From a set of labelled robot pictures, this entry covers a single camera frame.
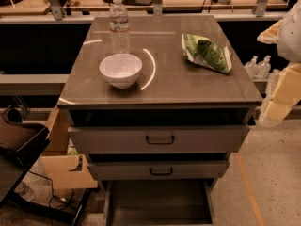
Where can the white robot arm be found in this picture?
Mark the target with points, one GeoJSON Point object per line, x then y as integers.
{"type": "Point", "coordinates": [283, 90]}

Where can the grey drawer cabinet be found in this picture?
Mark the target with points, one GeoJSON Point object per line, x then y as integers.
{"type": "Point", "coordinates": [170, 91]}

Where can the grey top drawer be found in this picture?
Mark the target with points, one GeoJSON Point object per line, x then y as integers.
{"type": "Point", "coordinates": [171, 139]}

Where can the grey drawer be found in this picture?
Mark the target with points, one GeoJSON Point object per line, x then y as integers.
{"type": "Point", "coordinates": [158, 170]}
{"type": "Point", "coordinates": [171, 139]}

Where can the grey middle drawer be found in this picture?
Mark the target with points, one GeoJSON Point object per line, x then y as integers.
{"type": "Point", "coordinates": [158, 170]}

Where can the white ceramic bowl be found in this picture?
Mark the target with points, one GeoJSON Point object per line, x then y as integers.
{"type": "Point", "coordinates": [121, 70]}

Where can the green chip bag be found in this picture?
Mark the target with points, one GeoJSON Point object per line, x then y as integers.
{"type": "Point", "coordinates": [205, 53]}

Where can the clear plastic water bottle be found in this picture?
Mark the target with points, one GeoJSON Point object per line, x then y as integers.
{"type": "Point", "coordinates": [119, 28]}

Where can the clear sanitizer bottle left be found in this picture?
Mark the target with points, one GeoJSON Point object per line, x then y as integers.
{"type": "Point", "coordinates": [250, 66]}

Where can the clear sanitizer bottle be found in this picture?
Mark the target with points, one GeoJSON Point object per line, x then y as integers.
{"type": "Point", "coordinates": [263, 68]}
{"type": "Point", "coordinates": [250, 66]}

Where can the brown cardboard box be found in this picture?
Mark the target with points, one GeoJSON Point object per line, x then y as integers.
{"type": "Point", "coordinates": [66, 171]}

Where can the clear sanitizer bottle right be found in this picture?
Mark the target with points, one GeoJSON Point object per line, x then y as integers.
{"type": "Point", "coordinates": [263, 68]}

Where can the black cart with tray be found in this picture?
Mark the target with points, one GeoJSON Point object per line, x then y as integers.
{"type": "Point", "coordinates": [21, 144]}

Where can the wooden shelf with metal posts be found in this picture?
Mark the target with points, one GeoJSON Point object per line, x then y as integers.
{"type": "Point", "coordinates": [83, 11]}

